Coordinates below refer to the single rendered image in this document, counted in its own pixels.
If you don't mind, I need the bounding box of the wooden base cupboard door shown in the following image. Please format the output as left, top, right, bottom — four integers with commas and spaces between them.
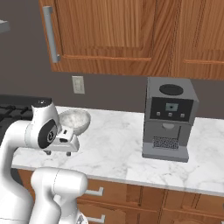
158, 187, 224, 224

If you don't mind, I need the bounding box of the wooden wall cupboard door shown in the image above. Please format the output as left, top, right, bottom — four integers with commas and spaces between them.
38, 0, 177, 78
171, 0, 224, 81

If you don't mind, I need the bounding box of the grey extractor hood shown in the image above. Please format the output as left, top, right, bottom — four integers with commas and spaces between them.
0, 19, 11, 34

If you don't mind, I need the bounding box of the grey drawer handle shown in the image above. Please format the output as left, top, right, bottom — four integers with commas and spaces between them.
84, 186, 105, 197
85, 213, 106, 224

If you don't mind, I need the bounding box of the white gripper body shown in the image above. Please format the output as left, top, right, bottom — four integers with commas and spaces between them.
43, 136, 81, 153

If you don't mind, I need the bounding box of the grey cupboard door handle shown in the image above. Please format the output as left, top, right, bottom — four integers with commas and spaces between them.
42, 5, 61, 64

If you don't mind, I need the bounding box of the white speckled bowl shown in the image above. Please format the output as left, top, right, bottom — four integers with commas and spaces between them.
58, 108, 92, 136

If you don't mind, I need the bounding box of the white wall socket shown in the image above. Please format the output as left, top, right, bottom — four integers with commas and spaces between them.
71, 75, 86, 95

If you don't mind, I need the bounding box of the wooden drawer front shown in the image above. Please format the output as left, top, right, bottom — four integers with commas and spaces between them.
76, 202, 160, 224
17, 169, 143, 210

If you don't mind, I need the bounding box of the grey coffee machine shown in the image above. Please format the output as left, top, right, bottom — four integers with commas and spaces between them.
141, 76, 200, 164

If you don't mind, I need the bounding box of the black hob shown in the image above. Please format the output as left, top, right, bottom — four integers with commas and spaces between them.
0, 94, 53, 144

